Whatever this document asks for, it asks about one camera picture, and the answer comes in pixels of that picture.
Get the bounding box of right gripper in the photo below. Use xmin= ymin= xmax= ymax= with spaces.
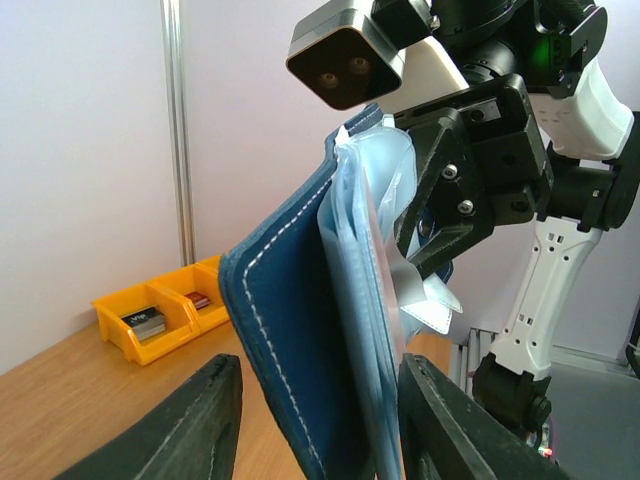
xmin=394 ymin=74 xmax=554 ymax=278

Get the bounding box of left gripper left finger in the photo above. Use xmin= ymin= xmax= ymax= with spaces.
xmin=57 ymin=354 xmax=243 ymax=479

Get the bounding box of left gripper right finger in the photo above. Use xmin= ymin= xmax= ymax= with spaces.
xmin=398 ymin=353 xmax=570 ymax=480

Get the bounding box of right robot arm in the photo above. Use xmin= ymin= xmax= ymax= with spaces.
xmin=372 ymin=1 xmax=639 ymax=438

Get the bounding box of black card stack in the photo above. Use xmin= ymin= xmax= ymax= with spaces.
xmin=122 ymin=307 xmax=166 ymax=342

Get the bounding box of red card stack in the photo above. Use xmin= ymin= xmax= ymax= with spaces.
xmin=185 ymin=291 xmax=211 ymax=310

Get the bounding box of right controller board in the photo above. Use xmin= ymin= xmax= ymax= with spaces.
xmin=526 ymin=422 xmax=553 ymax=460

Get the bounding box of yellow bin far left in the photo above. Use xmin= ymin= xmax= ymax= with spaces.
xmin=93 ymin=283 xmax=201 ymax=365

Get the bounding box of yellow bin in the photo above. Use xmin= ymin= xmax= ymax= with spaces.
xmin=93 ymin=283 xmax=201 ymax=365
xmin=197 ymin=255 xmax=222 ymax=271
xmin=151 ymin=263 xmax=229 ymax=333

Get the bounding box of yellow bin middle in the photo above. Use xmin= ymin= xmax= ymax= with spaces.
xmin=151 ymin=263 xmax=229 ymax=333

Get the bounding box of yellow bin far right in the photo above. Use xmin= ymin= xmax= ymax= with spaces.
xmin=197 ymin=255 xmax=222 ymax=271

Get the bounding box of right corner aluminium profile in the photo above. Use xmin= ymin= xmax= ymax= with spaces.
xmin=160 ymin=0 xmax=196 ymax=266

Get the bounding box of aluminium rail base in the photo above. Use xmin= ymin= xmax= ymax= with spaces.
xmin=448 ymin=328 xmax=497 ymax=398

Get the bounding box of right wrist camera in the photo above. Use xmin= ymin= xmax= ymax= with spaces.
xmin=285 ymin=0 xmax=471 ymax=112

